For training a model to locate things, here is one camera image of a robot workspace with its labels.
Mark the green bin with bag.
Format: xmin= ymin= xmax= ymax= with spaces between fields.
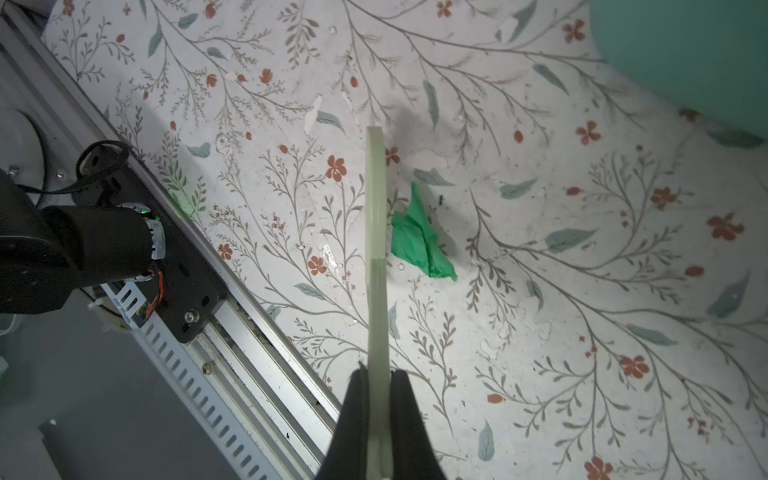
xmin=589 ymin=1 xmax=767 ymax=141

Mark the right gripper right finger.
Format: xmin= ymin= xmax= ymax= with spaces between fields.
xmin=390 ymin=370 xmax=446 ymax=480

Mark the light green hand brush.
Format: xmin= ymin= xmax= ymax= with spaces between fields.
xmin=365 ymin=126 xmax=394 ymax=479

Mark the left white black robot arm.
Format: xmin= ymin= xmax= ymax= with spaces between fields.
xmin=1 ymin=140 xmax=226 ymax=343

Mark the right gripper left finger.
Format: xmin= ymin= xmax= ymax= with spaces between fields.
xmin=315 ymin=365 xmax=369 ymax=480

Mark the green paper scrap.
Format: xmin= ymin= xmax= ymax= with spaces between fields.
xmin=391 ymin=182 xmax=458 ymax=281

